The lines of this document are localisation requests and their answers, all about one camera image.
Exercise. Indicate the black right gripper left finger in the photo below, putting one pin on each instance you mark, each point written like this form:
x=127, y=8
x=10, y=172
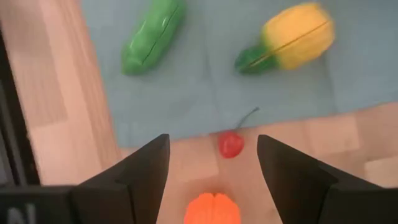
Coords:
x=124, y=199

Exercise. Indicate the orange toy tangerine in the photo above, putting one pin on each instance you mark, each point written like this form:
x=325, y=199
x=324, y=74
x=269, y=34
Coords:
x=213, y=208

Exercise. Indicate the black aluminium table frame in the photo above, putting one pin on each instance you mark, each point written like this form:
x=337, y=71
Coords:
x=12, y=124

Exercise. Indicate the red toy cherry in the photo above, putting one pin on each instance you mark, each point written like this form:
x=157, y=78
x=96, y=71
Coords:
x=230, y=146

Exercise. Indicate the green toy cucumber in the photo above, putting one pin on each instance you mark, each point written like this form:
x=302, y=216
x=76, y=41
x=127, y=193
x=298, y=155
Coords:
x=152, y=37

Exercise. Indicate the light blue cloth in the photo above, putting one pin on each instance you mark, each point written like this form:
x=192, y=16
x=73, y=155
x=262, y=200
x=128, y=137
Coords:
x=217, y=93

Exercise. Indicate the yellow toy pepper green stem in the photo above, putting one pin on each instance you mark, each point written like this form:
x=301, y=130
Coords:
x=295, y=37

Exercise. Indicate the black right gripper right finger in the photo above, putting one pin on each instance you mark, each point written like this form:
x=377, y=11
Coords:
x=304, y=199

